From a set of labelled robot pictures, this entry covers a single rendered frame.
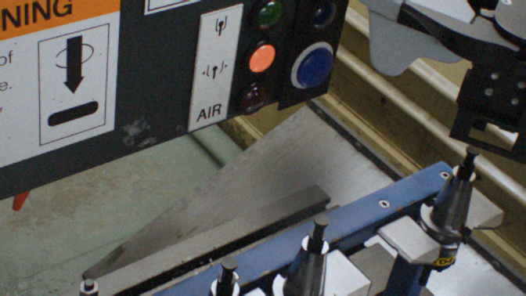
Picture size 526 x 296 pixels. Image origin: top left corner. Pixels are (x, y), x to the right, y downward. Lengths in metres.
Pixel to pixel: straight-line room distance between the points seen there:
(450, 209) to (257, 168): 0.76
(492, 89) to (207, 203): 1.21
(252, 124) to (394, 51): 1.46
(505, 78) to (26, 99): 0.27
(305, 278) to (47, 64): 0.49
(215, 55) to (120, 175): 1.46
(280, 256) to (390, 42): 0.45
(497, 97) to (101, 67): 0.23
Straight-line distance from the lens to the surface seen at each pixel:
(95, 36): 0.49
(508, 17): 0.54
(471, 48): 0.52
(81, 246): 1.84
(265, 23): 0.55
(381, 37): 0.56
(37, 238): 1.86
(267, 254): 0.96
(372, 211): 1.04
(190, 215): 1.72
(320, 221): 0.87
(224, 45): 0.55
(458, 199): 1.03
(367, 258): 1.46
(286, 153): 1.75
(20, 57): 0.47
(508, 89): 0.56
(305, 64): 0.60
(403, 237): 1.04
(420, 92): 1.58
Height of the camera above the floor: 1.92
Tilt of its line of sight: 39 degrees down
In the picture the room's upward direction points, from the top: 11 degrees clockwise
